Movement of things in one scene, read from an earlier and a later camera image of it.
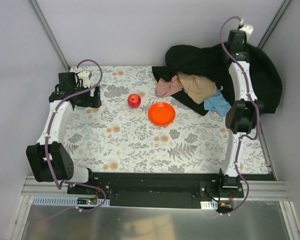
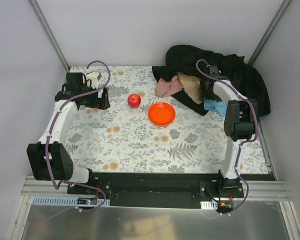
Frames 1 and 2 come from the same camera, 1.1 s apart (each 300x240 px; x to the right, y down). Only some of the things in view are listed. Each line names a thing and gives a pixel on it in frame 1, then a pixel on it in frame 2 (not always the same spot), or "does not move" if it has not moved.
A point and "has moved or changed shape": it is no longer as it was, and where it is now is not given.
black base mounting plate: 125,189 does not move
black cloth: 214,60 has moved or changed shape
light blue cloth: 217,102 does not move
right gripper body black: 236,39 -> 205,90
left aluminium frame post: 35,7 does not move
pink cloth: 165,89 does not move
